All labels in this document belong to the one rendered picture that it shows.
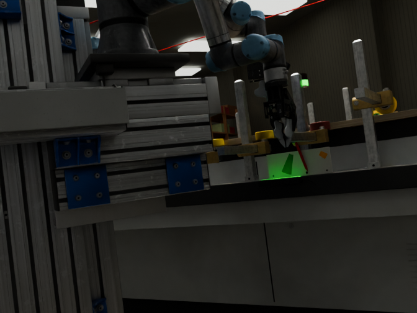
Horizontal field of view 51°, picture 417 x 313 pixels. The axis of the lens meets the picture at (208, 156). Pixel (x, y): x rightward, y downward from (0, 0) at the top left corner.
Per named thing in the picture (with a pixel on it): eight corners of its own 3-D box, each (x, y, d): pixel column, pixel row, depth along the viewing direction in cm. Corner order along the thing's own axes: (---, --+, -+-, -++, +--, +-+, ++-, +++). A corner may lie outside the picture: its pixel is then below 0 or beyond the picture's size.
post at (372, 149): (379, 168, 159) (361, 38, 161) (369, 169, 161) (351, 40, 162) (381, 167, 162) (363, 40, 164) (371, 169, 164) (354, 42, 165)
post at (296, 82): (314, 193, 172) (298, 71, 173) (306, 194, 173) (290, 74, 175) (317, 192, 175) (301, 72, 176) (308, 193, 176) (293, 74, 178)
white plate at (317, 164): (332, 172, 167) (329, 146, 167) (269, 179, 180) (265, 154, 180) (332, 172, 167) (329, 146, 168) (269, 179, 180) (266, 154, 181)
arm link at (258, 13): (241, 16, 177) (261, 15, 179) (244, 43, 177) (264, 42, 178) (246, 9, 169) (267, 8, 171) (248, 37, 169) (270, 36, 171)
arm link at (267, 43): (231, 64, 135) (248, 69, 145) (264, 54, 129) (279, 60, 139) (228, 38, 136) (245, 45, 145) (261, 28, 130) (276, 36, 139)
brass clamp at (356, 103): (391, 104, 155) (390, 89, 155) (352, 110, 162) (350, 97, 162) (394, 104, 160) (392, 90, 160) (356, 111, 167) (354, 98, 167)
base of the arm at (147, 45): (103, 58, 94) (98, 12, 95) (90, 74, 108) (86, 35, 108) (169, 57, 101) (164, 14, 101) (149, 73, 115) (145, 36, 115)
